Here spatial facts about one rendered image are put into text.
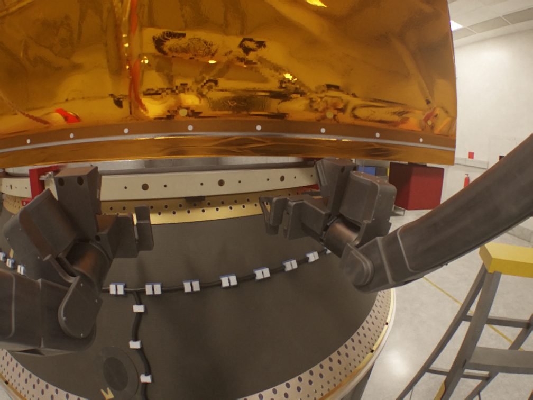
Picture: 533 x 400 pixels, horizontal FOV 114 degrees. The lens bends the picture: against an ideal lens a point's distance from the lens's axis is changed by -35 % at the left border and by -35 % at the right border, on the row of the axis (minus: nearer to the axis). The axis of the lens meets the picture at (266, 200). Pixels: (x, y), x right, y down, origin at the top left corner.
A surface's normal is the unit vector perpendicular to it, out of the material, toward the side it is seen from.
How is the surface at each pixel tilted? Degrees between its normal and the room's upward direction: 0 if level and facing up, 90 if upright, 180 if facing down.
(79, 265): 26
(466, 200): 80
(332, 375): 43
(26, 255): 98
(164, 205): 62
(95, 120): 110
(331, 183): 90
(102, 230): 10
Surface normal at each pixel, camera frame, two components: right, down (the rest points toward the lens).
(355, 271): -0.92, -0.07
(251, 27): 0.11, 0.20
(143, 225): 0.24, 0.38
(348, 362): 0.47, -0.59
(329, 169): -0.85, 0.10
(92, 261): 0.77, -0.63
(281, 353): 0.46, -0.28
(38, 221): 0.78, 0.00
